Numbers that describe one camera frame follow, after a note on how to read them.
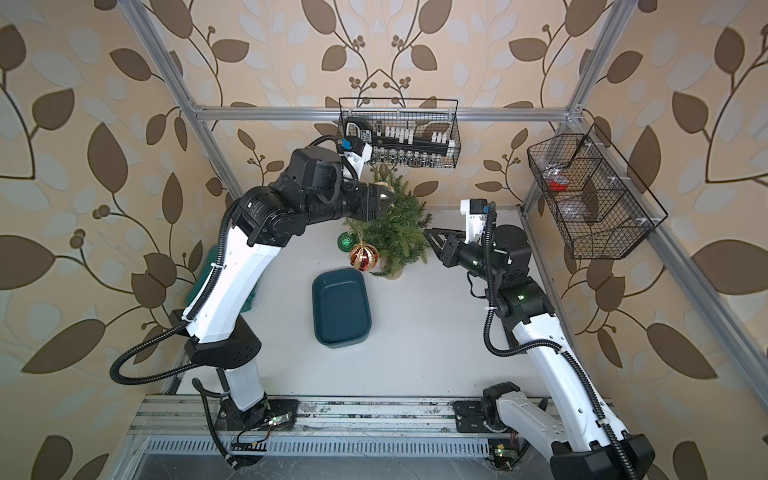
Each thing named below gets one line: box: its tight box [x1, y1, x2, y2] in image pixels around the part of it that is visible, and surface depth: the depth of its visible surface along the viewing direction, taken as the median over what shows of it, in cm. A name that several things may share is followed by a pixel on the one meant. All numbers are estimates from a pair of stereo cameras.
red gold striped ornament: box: [348, 241, 379, 271], surface depth 73 cm
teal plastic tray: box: [312, 268, 372, 349], surface depth 95 cm
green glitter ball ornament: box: [337, 231, 359, 253], surface depth 81 cm
